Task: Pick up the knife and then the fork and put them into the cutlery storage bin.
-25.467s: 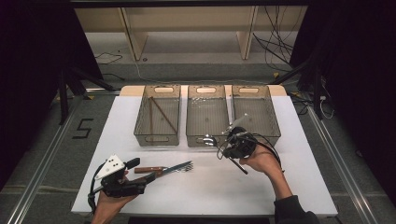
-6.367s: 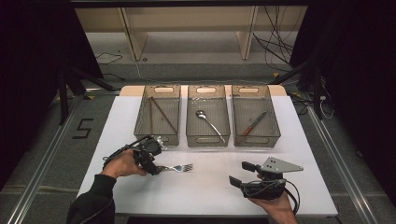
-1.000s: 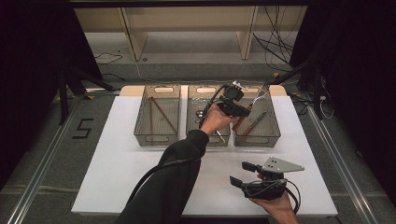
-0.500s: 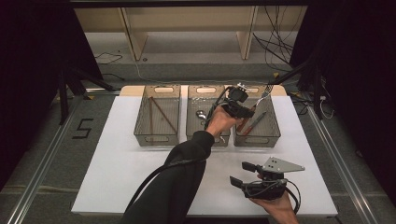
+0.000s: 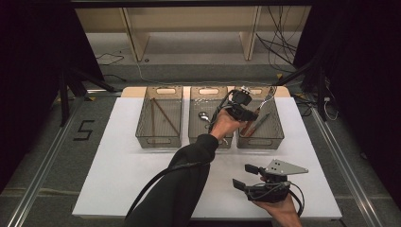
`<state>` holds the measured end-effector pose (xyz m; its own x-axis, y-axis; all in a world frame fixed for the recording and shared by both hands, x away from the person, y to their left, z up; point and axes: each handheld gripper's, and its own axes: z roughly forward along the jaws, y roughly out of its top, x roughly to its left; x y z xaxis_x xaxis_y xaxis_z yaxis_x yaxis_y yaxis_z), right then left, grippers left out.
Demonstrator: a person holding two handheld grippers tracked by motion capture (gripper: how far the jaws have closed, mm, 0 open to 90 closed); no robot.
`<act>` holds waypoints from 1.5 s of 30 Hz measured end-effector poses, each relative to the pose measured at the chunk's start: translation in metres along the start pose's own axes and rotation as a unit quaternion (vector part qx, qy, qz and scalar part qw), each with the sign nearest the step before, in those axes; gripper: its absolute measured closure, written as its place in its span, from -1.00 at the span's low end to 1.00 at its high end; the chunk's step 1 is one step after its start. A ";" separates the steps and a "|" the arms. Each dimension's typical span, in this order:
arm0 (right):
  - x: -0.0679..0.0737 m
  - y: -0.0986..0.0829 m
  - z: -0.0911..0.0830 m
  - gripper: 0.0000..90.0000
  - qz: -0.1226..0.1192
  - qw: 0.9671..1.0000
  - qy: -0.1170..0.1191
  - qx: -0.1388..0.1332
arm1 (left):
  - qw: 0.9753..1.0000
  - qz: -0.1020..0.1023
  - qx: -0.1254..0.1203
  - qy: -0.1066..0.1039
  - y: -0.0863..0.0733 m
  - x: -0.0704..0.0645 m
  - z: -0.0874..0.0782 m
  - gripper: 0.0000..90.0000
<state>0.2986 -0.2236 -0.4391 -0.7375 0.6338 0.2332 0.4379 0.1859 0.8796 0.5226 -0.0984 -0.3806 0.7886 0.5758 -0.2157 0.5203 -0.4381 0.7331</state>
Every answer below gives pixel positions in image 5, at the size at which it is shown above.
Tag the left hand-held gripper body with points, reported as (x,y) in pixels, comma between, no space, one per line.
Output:
(241,98)

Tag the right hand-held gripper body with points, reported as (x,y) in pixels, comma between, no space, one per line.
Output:
(271,190)

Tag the transparent grey plastic bin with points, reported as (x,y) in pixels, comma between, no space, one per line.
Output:
(272,134)
(164,135)
(197,104)

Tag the silver metal spoon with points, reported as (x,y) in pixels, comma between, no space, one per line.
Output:
(203,116)

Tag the person's right hand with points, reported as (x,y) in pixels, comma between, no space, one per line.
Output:
(285,211)

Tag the person's left hand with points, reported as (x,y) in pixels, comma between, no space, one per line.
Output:
(225,125)

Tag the black metal stand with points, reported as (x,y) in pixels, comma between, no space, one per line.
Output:
(321,94)

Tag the black curtain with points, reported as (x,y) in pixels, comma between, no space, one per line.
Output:
(362,63)
(31,63)

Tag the beige wooden desk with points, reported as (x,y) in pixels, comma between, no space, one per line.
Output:
(132,31)

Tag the white table cover sheet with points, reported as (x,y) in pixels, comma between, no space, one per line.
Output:
(110,176)

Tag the black tripod stand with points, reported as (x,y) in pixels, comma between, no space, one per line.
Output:
(64,101)

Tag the aluminium floor rail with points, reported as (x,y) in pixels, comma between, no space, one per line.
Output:
(346,167)
(41,176)

